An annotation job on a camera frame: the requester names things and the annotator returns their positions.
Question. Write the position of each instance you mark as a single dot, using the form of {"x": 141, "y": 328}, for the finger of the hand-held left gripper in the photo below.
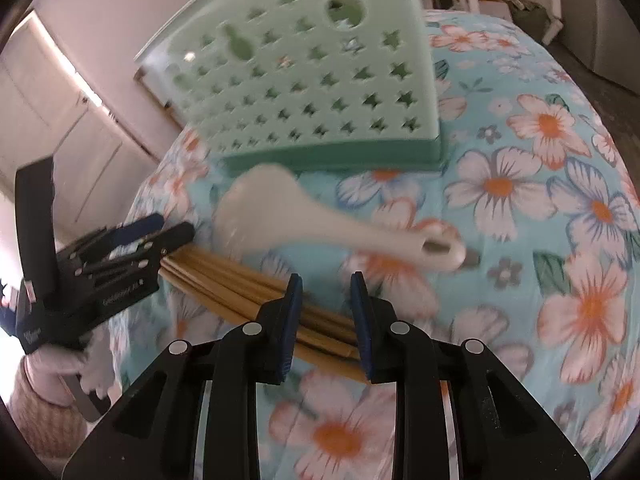
{"x": 142, "y": 222}
{"x": 170, "y": 237}

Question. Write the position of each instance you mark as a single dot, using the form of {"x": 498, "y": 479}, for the white ceramic spoon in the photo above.
{"x": 305, "y": 210}

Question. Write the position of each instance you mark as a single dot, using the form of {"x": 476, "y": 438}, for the white cabinet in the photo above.
{"x": 612, "y": 15}

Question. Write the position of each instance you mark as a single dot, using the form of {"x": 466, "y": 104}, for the green bag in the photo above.
{"x": 527, "y": 12}

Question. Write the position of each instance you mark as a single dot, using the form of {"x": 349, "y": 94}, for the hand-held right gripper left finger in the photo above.
{"x": 289, "y": 325}

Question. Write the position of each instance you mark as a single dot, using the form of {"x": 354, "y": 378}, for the floral light blue blanket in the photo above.
{"x": 505, "y": 310}

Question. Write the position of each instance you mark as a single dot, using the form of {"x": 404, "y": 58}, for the white panelled door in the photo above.
{"x": 50, "y": 110}

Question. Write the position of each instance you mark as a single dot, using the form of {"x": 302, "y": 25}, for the person's left forearm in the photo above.
{"x": 55, "y": 365}

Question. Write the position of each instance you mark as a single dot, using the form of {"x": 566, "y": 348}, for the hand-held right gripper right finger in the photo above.
{"x": 362, "y": 330}

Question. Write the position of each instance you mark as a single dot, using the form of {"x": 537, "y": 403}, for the bundle of wooden chopsticks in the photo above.
{"x": 225, "y": 275}

